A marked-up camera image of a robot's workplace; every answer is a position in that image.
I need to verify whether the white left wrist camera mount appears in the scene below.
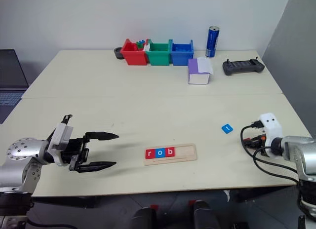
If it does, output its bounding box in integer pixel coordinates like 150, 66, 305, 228
48, 122, 74, 167

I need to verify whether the green plastic bin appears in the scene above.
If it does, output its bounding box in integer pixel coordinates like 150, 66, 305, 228
146, 38, 172, 66

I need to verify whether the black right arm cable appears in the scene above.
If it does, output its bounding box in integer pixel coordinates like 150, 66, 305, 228
240, 120, 301, 184

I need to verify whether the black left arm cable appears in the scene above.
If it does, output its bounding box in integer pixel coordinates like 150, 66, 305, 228
44, 114, 74, 143

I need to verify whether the purple and white box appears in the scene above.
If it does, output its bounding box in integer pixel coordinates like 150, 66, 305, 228
188, 57, 214, 85

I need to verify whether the dark rounded shape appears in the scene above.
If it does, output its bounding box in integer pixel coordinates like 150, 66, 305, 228
129, 207, 158, 229
193, 200, 219, 229

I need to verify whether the wooden letter tray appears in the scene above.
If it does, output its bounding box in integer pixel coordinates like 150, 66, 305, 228
143, 143, 198, 166

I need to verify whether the blue drink can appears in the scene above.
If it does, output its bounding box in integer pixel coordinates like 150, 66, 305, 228
205, 26, 220, 58

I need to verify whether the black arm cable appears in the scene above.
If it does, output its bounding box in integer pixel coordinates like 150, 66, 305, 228
240, 120, 301, 184
44, 114, 74, 143

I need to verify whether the blue plastic bin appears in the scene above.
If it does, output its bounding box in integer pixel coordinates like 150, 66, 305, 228
169, 38, 195, 66

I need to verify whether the red plastic bin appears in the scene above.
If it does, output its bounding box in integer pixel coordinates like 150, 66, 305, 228
120, 38, 149, 66

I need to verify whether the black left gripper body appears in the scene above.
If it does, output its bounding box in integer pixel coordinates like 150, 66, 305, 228
60, 137, 90, 172

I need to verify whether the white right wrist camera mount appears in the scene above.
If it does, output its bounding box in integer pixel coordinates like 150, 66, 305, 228
258, 112, 283, 156

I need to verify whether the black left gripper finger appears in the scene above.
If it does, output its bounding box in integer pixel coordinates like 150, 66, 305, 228
73, 161, 118, 173
85, 131, 120, 141

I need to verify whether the grey laptop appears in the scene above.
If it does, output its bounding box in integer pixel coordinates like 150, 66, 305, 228
0, 49, 30, 123

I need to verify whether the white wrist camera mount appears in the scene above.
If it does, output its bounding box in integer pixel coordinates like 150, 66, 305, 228
258, 112, 283, 156
48, 122, 74, 167

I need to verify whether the dark grey handheld controller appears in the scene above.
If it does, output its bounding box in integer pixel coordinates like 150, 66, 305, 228
222, 56, 265, 76

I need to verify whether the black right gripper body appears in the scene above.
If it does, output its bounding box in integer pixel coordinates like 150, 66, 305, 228
256, 133, 268, 148

